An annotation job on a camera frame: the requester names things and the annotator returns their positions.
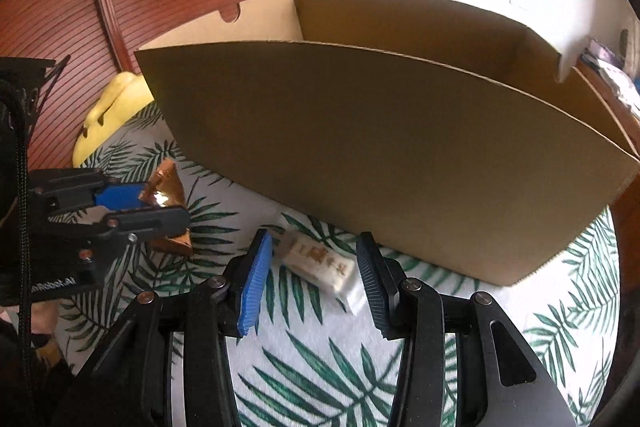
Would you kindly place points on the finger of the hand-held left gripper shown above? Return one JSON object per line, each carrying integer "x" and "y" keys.
{"x": 120, "y": 197}
{"x": 150, "y": 222}

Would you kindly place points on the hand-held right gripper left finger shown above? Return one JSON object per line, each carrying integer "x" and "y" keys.
{"x": 255, "y": 287}

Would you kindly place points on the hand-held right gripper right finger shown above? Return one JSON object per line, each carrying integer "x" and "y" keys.
{"x": 372, "y": 287}

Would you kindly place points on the copper foil snack packet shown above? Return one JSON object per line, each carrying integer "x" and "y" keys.
{"x": 170, "y": 187}

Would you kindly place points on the white pastry snack packet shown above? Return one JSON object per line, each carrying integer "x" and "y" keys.
{"x": 320, "y": 262}

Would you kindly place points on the brown cardboard box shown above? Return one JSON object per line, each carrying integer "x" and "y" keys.
{"x": 375, "y": 147}

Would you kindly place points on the leaf print bed blanket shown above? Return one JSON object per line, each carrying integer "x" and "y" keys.
{"x": 310, "y": 357}

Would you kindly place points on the yellow plush toy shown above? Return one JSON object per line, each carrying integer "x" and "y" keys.
{"x": 117, "y": 107}

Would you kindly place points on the wooden sideboard cabinet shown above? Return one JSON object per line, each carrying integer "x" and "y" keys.
{"x": 629, "y": 202}

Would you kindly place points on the pile of papers and packets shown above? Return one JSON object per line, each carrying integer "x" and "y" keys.
{"x": 612, "y": 69}

